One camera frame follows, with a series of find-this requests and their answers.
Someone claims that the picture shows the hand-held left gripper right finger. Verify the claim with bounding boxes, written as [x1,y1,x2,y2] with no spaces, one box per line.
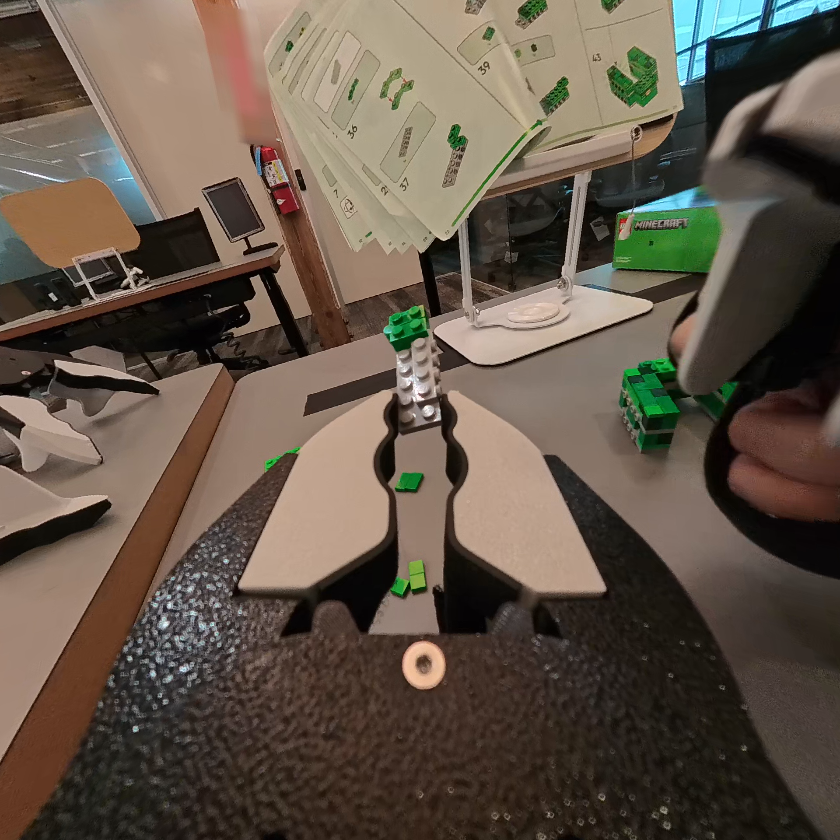
[433,391,606,635]

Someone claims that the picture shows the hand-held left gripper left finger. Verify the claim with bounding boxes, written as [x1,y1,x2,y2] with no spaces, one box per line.
[238,390,401,635]

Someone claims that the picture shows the grey long brick plate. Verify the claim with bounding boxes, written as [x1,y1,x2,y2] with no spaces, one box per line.
[392,335,447,435]

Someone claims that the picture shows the green angled brick plate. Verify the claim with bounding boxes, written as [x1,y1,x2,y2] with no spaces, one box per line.
[384,305,432,353]

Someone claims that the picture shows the grey desk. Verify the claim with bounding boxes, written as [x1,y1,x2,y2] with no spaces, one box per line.
[141,266,840,840]

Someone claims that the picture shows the person's right hand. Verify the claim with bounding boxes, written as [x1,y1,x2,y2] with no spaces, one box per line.
[668,315,840,524]

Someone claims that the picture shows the green studded plate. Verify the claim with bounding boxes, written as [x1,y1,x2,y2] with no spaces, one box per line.
[694,381,739,422]

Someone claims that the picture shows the green toy box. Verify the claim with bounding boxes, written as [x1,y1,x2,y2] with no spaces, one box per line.
[612,187,723,273]

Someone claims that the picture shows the green brick assembly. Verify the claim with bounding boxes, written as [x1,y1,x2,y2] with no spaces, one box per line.
[618,357,698,455]

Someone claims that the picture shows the black office chair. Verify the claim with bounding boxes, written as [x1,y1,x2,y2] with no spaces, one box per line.
[154,298,263,371]

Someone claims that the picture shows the black mesh chair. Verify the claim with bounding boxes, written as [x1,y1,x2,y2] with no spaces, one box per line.
[705,33,840,126]

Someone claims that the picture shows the spare gripper finger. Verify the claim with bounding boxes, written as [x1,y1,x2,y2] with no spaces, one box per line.
[0,467,112,567]
[0,397,104,473]

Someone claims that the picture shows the tablet on stand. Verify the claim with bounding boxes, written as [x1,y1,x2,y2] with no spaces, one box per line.
[201,177,280,257]

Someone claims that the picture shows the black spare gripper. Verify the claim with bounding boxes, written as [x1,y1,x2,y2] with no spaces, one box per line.
[0,346,160,421]

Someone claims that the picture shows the red fire extinguisher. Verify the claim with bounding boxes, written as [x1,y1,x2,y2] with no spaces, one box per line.
[252,146,301,216]

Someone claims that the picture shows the open instruction booklet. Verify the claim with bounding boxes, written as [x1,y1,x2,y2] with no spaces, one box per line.
[264,0,685,255]

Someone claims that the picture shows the wooden support post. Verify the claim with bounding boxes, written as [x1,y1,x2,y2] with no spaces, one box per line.
[193,0,353,350]

